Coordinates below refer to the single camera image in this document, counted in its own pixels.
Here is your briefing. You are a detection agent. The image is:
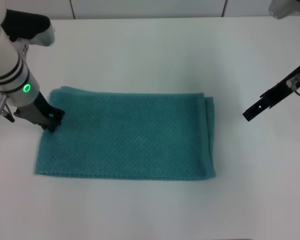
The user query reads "left wrist camera housing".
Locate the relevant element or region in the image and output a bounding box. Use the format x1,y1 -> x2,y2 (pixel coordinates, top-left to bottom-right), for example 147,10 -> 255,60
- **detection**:
0,9 -> 56,48

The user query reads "right gripper cable with connector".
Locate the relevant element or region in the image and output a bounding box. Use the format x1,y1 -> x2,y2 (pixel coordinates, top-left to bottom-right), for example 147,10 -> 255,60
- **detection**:
285,73 -> 300,98

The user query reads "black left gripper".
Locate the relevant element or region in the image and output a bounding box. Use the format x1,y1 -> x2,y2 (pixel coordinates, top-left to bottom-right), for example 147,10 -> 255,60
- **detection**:
13,91 -> 66,134

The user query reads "gripper cable with connector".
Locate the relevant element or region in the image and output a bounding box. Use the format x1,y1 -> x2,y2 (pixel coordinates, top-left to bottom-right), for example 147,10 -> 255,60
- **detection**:
285,73 -> 300,98
0,94 -> 16,123

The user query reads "teal waffle-textured towel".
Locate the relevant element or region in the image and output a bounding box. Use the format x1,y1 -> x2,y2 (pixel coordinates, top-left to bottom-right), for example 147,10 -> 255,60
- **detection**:
34,86 -> 217,181

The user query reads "left gripper cable with connector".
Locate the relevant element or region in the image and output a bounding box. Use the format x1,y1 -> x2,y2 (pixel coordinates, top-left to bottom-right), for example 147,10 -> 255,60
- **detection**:
0,94 -> 16,123

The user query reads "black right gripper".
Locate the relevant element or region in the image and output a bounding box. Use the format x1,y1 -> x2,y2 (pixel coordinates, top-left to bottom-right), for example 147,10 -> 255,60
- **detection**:
242,61 -> 300,123

